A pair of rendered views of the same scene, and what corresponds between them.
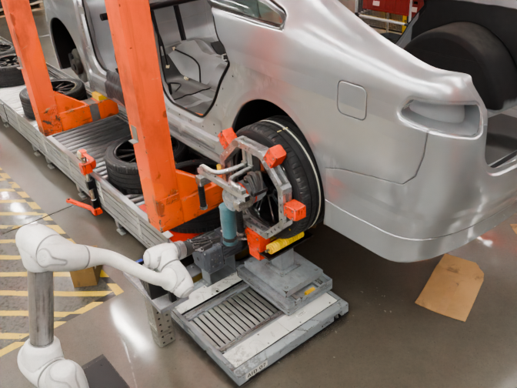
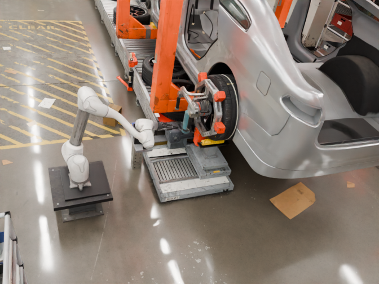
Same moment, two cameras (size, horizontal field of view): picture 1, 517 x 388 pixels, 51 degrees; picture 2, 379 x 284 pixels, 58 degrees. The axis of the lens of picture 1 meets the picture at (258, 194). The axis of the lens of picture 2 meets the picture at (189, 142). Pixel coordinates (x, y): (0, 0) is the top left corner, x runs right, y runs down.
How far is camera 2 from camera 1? 0.61 m
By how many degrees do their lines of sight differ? 10
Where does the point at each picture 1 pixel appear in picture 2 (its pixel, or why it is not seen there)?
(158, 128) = (168, 59)
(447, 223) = (287, 163)
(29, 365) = (66, 151)
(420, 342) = (260, 220)
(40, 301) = (79, 124)
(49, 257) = (88, 106)
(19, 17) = not seen: outside the picture
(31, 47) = not seen: outside the picture
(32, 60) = not seen: outside the picture
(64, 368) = (80, 159)
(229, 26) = (223, 18)
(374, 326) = (242, 202)
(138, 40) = (172, 10)
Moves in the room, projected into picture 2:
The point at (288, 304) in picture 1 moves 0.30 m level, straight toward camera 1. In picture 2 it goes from (202, 173) to (194, 192)
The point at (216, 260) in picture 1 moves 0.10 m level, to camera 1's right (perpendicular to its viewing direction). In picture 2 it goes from (175, 137) to (184, 140)
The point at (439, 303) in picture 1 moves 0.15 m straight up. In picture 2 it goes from (282, 205) to (287, 196)
